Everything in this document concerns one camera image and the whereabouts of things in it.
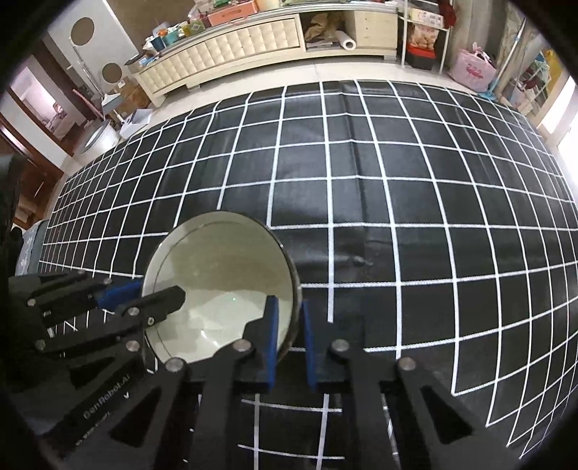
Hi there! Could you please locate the teal mop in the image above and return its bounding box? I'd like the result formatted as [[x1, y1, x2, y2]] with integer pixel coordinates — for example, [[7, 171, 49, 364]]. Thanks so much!
[[479, 20, 527, 101]]

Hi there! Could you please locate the white plastic tub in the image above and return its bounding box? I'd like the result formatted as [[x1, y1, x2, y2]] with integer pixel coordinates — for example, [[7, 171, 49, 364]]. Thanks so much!
[[83, 124, 120, 157]]

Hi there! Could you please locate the crumpled brown paper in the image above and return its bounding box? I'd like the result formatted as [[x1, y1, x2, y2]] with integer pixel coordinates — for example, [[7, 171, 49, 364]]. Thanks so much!
[[305, 13, 344, 41]]

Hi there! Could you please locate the grey cushion with crown print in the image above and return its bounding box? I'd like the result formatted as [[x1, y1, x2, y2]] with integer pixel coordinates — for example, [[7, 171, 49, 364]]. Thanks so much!
[[16, 219, 50, 276]]

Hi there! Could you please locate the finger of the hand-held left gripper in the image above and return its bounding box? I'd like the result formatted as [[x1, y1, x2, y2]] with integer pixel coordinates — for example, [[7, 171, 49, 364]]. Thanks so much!
[[9, 270, 144, 317], [34, 286, 187, 358]]

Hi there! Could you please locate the cardboard box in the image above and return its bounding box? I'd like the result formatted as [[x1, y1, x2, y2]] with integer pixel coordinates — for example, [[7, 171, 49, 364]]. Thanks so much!
[[120, 81, 150, 109]]

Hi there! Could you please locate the pink bag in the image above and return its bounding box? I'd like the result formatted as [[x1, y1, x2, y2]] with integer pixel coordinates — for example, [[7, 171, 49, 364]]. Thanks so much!
[[453, 45, 497, 91]]

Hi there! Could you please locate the salmon pink box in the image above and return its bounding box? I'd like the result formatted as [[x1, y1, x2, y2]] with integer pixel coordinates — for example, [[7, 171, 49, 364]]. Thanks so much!
[[208, 2, 258, 25]]

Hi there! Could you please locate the white wire rack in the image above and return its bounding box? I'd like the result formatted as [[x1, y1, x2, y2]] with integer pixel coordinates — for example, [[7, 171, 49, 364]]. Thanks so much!
[[397, 0, 452, 71]]

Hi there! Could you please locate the white floor appliance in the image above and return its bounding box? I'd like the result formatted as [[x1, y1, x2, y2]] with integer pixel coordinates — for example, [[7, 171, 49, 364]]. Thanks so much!
[[118, 108, 154, 138]]

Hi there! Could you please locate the black white checked tablecloth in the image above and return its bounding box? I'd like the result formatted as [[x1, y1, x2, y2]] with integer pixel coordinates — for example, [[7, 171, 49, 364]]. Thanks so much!
[[13, 80, 578, 470]]

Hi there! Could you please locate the cream tufted low cabinet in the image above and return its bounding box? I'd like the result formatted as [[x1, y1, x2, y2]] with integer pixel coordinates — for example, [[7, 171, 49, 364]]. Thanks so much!
[[131, 9, 400, 107]]

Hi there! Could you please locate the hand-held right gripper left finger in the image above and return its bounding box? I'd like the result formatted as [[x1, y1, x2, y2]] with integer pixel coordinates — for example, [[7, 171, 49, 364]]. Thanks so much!
[[49, 295, 280, 470]]

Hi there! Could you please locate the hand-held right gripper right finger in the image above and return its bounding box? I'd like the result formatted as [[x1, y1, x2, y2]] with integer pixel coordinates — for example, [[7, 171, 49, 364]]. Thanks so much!
[[302, 299, 520, 470]]

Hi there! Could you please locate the yellow bag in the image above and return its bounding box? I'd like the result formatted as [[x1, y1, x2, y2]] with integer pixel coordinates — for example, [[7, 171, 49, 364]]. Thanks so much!
[[539, 50, 561, 75]]

